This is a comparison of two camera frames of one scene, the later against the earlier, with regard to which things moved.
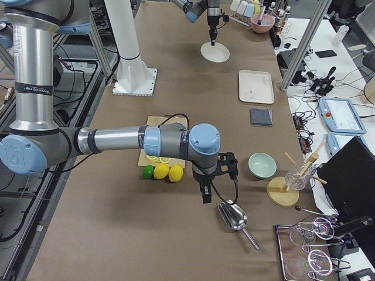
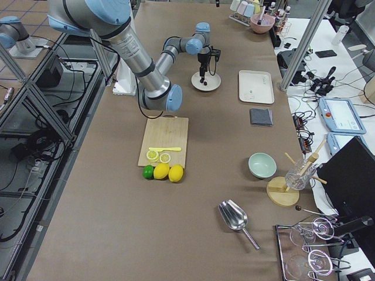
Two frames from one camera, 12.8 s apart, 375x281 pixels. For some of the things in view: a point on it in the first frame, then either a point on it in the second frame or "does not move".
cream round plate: [217, 53] -> [213, 81]
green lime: [147, 171] does not move
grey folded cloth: [261, 117] does not move
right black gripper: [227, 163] -> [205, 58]
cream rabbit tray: [255, 86] does not move
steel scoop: [235, 217] does not move
